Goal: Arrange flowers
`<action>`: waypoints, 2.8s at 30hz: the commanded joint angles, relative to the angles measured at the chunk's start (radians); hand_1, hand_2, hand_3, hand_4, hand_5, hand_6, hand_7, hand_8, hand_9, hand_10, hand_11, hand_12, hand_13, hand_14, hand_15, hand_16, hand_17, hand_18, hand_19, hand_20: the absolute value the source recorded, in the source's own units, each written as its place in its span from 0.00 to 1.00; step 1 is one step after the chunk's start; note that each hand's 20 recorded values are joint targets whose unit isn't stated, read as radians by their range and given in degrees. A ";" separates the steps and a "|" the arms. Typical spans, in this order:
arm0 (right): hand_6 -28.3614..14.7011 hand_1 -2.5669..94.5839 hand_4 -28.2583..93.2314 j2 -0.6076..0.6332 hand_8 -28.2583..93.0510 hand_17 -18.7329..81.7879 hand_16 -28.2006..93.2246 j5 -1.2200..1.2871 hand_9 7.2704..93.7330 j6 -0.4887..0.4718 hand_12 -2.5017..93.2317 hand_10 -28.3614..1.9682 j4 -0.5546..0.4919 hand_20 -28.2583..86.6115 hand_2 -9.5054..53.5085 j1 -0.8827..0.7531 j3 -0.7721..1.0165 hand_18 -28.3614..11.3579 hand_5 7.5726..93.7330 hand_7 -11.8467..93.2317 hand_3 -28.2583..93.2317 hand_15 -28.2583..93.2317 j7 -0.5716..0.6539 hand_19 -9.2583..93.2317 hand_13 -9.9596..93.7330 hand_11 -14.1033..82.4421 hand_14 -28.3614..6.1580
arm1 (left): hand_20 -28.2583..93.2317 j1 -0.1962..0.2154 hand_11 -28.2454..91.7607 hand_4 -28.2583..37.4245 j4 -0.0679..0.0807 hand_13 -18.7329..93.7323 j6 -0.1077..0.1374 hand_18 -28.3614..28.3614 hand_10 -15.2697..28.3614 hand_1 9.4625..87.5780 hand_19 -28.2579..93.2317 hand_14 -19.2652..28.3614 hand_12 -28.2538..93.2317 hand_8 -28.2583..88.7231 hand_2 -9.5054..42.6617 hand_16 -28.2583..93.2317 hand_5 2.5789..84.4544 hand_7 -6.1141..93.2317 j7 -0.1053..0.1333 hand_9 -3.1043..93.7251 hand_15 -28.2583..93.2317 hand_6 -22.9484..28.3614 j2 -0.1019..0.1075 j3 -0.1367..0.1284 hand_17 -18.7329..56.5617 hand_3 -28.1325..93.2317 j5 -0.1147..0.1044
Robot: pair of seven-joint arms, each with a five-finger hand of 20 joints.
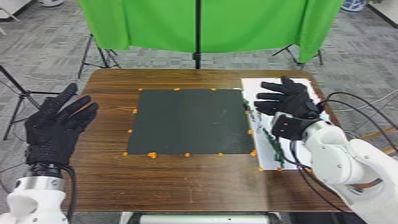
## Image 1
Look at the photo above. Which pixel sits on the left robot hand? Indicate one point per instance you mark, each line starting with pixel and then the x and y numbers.
pixel 54 130

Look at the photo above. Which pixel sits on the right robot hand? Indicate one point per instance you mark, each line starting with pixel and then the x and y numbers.
pixel 294 100

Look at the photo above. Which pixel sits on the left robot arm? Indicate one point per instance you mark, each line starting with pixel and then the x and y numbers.
pixel 33 200

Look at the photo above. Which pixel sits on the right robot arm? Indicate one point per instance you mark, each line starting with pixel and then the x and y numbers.
pixel 349 160

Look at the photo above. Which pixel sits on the black tripod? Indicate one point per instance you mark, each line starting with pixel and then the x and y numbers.
pixel 19 87

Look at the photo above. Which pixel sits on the bunch of green sprigs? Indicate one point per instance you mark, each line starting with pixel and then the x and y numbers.
pixel 274 146

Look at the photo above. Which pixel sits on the white sheet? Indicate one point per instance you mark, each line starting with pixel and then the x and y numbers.
pixel 269 146

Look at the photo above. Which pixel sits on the dark mat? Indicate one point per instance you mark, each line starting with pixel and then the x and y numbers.
pixel 189 121

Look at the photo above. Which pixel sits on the black backdrop stand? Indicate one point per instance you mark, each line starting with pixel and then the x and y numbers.
pixel 198 36

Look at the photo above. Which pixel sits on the pale grey bar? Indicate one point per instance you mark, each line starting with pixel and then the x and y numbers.
pixel 202 219

